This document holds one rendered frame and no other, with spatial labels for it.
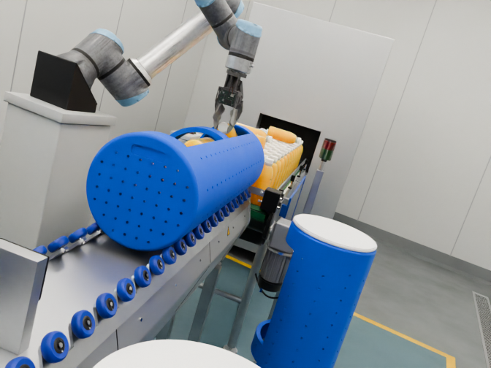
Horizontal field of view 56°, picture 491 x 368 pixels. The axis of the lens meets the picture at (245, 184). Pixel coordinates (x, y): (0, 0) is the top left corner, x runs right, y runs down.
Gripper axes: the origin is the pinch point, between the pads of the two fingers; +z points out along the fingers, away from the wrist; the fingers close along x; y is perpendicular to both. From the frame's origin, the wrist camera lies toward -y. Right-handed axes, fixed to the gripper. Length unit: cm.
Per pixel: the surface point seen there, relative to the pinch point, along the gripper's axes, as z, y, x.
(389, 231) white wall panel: 109, -424, 136
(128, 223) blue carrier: 22, 62, -1
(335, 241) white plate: 19, 25, 48
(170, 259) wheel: 27, 61, 11
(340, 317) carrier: 42, 23, 57
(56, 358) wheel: 27, 106, 12
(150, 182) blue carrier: 10, 62, 2
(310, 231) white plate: 19, 23, 40
